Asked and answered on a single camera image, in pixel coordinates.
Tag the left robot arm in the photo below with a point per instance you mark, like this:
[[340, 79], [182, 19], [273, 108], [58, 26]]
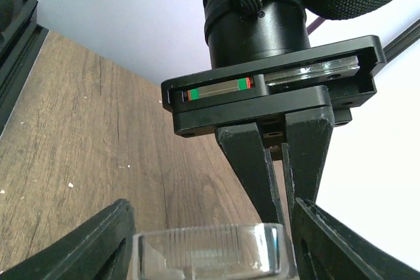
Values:
[[240, 31]]

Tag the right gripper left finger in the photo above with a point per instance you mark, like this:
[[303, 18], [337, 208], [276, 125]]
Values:
[[100, 248]]

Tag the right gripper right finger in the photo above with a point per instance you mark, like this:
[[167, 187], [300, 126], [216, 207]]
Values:
[[327, 249]]

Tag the left black frame post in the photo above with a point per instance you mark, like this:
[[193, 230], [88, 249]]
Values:
[[21, 40]]

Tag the black frame post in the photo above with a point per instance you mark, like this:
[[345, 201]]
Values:
[[21, 40], [403, 41]]

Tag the right black frame post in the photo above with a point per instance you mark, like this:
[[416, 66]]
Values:
[[403, 41]]

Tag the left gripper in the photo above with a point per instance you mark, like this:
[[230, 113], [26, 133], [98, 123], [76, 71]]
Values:
[[339, 75]]

